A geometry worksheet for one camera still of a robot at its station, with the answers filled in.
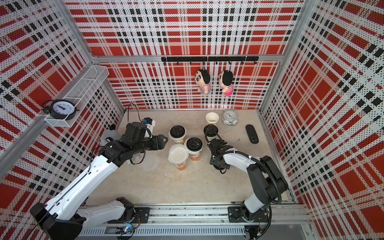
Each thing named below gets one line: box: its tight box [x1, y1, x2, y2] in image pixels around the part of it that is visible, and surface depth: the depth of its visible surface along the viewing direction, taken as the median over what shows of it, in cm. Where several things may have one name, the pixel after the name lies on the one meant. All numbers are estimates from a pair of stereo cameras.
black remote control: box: [245, 124, 259, 144], surface depth 106 cm
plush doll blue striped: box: [194, 69, 212, 94], surface depth 96 cm
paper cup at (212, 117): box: [205, 112, 220, 124], surface depth 98 cm
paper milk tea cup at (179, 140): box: [169, 134, 186, 145], surface depth 87 cm
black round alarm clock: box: [42, 99, 80, 120], surface depth 65 cm
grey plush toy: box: [99, 123, 122, 146], surface depth 84 cm
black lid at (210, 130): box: [203, 124, 219, 137], surface depth 88 cm
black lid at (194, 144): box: [186, 137, 203, 152], surface depth 82 cm
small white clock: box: [221, 110, 238, 127], surface depth 113 cm
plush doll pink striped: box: [218, 70, 234, 96], surface depth 96 cm
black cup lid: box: [170, 125, 186, 138], surface depth 87 cm
